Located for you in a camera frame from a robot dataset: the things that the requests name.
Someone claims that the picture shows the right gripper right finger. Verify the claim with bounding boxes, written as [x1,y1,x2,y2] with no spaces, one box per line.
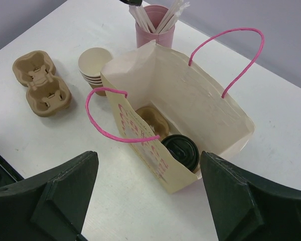
[200,152,301,240]

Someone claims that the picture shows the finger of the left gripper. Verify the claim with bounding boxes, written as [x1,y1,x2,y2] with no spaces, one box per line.
[120,0,142,6]

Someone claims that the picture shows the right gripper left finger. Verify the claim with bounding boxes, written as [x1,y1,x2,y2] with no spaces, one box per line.
[0,151,99,240]

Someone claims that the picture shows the stack of brown paper cups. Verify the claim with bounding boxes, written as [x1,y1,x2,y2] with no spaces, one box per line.
[78,47,113,89]

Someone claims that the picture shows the pink cream paper gift bag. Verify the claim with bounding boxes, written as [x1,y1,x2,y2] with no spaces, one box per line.
[101,41,255,193]

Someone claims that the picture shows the single brown pulp cup carrier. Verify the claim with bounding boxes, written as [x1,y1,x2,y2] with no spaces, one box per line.
[136,106,170,141]

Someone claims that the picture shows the single brown paper cup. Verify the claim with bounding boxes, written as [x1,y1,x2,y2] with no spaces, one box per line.
[192,166,201,175]

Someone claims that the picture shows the white wrapped straws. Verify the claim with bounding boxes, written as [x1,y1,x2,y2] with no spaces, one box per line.
[129,1,190,34]

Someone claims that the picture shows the pink straw holder cup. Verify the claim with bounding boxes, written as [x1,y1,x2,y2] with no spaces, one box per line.
[135,5,178,50]

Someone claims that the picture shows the brown pulp cup carriers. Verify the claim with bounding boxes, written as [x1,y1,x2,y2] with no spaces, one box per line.
[13,50,72,117]

